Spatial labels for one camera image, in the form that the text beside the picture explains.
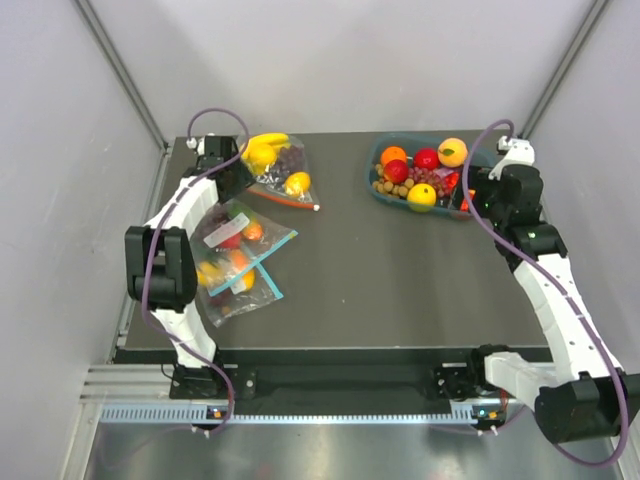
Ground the red zip bag with fruit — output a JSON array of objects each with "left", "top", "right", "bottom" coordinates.
[{"left": 238, "top": 132, "right": 320, "bottom": 211}]

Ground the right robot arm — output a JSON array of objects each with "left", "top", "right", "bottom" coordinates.
[{"left": 458, "top": 164, "right": 639, "bottom": 445}]

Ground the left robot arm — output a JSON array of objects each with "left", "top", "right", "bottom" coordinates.
[{"left": 124, "top": 135, "right": 253, "bottom": 399}]

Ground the fake red pepper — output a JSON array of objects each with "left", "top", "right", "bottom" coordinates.
[{"left": 442, "top": 171, "right": 461, "bottom": 196}]

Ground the fake grape bunch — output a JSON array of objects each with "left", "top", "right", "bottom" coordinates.
[{"left": 409, "top": 167, "right": 451, "bottom": 198}]

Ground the upper blue zip bag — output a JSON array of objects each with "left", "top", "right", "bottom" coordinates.
[{"left": 190, "top": 200, "right": 298, "bottom": 275}]

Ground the blue zip bag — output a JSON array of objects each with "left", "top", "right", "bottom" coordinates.
[
  {"left": 190, "top": 200, "right": 298, "bottom": 275},
  {"left": 198, "top": 263, "right": 284, "bottom": 327}
]

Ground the fake yellow lemon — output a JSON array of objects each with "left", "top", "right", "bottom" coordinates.
[{"left": 406, "top": 183, "right": 438, "bottom": 213}]

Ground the fake red apple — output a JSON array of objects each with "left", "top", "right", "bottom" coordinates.
[{"left": 413, "top": 148, "right": 440, "bottom": 170}]

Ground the fake longan cluster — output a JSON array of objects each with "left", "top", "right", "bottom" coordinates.
[{"left": 371, "top": 164, "right": 415, "bottom": 199}]

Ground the fake red peach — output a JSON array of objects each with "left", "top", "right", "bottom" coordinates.
[{"left": 383, "top": 159, "right": 409, "bottom": 184}]

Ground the fake orange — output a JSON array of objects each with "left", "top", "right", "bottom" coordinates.
[{"left": 380, "top": 146, "right": 408, "bottom": 166}]

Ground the lower blue zip bag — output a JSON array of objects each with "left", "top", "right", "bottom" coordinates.
[{"left": 198, "top": 263, "right": 284, "bottom": 327}]

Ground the teal plastic fruit basket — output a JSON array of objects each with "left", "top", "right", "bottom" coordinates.
[{"left": 365, "top": 132, "right": 498, "bottom": 220}]

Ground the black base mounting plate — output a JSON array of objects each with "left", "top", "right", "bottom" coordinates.
[{"left": 114, "top": 345, "right": 509, "bottom": 402}]

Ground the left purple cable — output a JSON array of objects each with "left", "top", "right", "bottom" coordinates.
[{"left": 97, "top": 108, "right": 251, "bottom": 469}]

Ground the grey slotted cable duct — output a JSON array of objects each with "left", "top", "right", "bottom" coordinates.
[{"left": 99, "top": 400, "right": 506, "bottom": 426}]

